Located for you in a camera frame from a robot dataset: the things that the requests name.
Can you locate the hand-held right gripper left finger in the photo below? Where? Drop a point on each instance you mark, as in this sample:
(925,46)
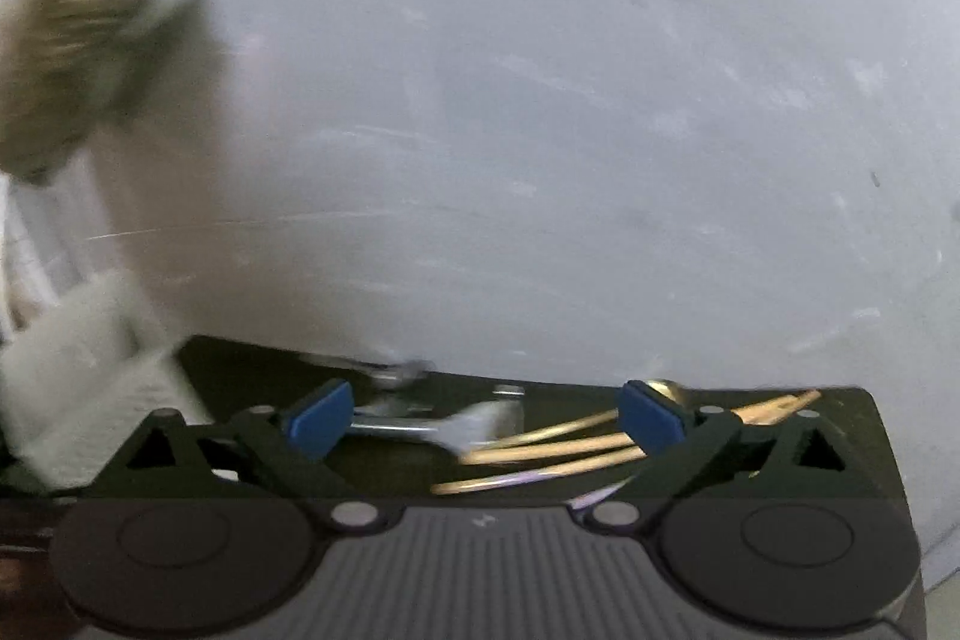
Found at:
(319,421)

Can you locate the gold metal spoon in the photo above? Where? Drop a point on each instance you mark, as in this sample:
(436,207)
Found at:
(667,391)

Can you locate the camouflage patterned cloth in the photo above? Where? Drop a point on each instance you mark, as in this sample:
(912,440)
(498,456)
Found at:
(97,10)

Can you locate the plain wooden chopstick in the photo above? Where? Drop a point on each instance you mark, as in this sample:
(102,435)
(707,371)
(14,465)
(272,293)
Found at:
(559,428)
(540,447)

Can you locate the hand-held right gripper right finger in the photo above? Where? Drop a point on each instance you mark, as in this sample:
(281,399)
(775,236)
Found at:
(649,421)

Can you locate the white perforated plastic basket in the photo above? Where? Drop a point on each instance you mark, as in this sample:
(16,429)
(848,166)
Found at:
(82,377)

